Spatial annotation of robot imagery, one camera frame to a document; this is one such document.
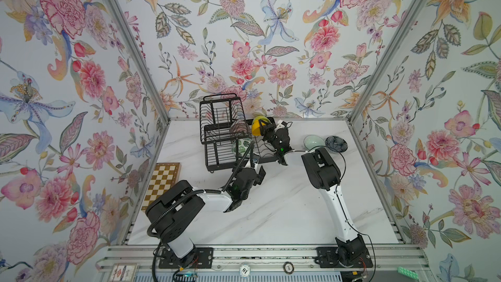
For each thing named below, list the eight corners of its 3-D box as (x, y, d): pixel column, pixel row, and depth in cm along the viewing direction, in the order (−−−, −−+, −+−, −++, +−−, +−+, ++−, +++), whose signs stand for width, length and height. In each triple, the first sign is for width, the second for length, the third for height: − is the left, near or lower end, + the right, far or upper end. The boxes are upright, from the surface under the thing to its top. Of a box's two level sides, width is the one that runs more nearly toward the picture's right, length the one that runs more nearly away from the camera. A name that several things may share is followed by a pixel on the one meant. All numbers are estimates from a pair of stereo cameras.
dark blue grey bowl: (326, 153, 107) (328, 147, 104) (322, 141, 113) (325, 135, 109) (345, 153, 107) (349, 147, 104) (341, 141, 113) (344, 135, 109)
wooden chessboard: (142, 211, 87) (139, 208, 85) (158, 165, 103) (156, 162, 100) (170, 211, 87) (167, 208, 85) (182, 165, 103) (180, 162, 100)
